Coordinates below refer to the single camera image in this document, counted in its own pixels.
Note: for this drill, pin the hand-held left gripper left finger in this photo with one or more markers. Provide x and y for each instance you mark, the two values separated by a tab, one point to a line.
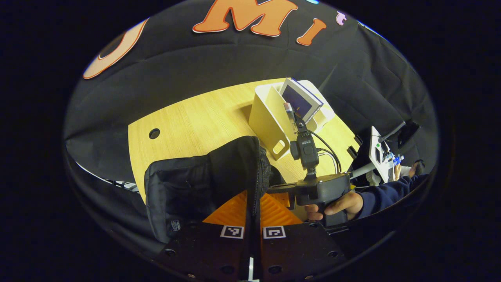
211	250

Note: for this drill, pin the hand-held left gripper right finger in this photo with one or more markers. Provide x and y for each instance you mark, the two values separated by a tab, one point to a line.
297	250

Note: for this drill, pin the black schoolbag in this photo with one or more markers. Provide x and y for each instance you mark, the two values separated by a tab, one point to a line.
188	184

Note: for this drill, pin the white bookshelf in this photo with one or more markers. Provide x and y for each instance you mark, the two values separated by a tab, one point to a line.
266	121

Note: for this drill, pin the white cover book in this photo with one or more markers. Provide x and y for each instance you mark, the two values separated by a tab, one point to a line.
299	100

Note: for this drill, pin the small black block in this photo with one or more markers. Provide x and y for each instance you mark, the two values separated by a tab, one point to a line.
352	152
358	140

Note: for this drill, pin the black monitor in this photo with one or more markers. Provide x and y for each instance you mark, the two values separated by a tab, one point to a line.
408	131

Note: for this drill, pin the metal stand frame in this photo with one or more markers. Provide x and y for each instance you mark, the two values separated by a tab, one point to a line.
121	183

